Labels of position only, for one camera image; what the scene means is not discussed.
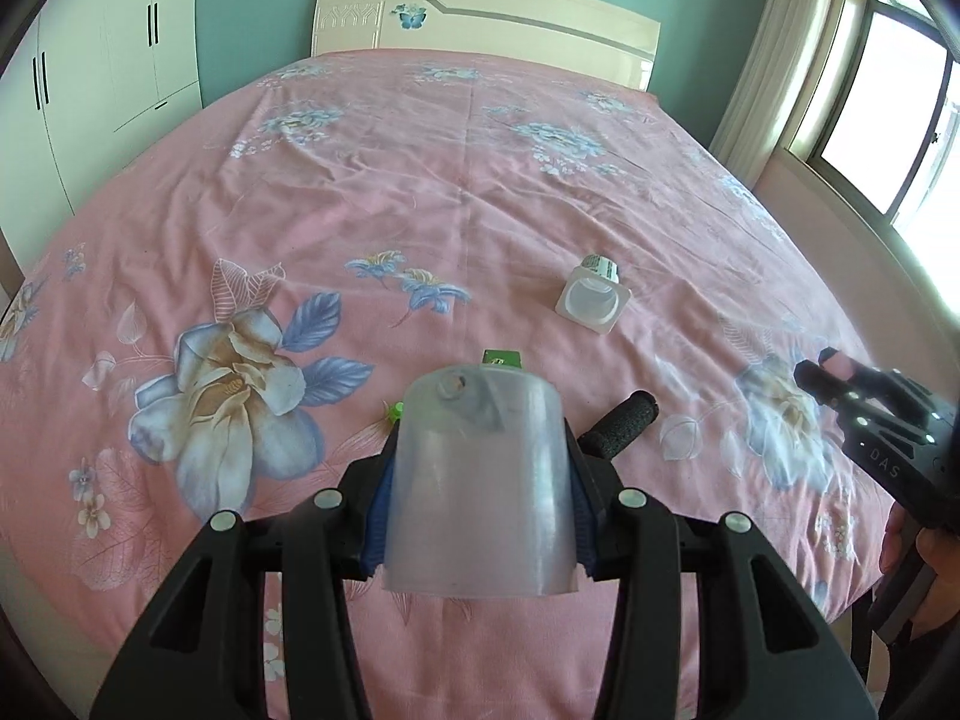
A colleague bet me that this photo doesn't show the white wardrobe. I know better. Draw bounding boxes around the white wardrobe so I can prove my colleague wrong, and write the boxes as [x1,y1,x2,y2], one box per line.
[0,0,205,220]

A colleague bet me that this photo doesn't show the cream butterfly headboard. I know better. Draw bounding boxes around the cream butterfly headboard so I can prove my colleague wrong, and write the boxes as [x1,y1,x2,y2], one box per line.
[309,0,663,92]

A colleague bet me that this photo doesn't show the clear yogurt cup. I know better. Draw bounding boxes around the clear yogurt cup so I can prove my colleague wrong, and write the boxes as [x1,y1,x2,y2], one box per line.
[554,254,630,338]

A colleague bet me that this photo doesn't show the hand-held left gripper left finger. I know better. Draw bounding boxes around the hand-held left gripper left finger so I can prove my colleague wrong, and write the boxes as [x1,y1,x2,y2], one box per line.
[90,435,407,720]

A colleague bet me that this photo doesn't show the translucent plastic cup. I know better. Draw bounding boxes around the translucent plastic cup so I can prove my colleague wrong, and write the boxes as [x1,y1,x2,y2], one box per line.
[382,364,595,599]

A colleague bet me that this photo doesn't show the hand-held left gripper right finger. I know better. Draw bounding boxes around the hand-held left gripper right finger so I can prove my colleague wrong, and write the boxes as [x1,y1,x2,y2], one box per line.
[561,420,880,720]

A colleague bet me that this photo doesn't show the black foam cylinder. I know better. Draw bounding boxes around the black foam cylinder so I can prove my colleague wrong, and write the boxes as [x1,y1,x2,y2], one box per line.
[583,391,662,459]

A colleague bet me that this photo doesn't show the cream curtain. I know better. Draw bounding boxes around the cream curtain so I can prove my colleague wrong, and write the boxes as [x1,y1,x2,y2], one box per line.
[708,0,857,186]

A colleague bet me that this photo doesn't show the person's right hand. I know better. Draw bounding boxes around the person's right hand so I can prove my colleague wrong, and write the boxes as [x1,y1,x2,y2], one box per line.
[880,499,960,635]

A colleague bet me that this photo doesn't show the pink floral bed sheet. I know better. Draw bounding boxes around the pink floral bed sheet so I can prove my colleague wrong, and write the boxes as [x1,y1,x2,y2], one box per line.
[0,47,914,720]

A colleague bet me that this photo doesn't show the window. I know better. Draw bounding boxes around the window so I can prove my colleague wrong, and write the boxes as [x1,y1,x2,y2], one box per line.
[783,0,960,293]

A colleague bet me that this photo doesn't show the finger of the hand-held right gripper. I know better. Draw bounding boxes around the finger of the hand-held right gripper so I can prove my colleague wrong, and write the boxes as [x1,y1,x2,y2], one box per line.
[793,360,857,428]
[817,347,897,391]

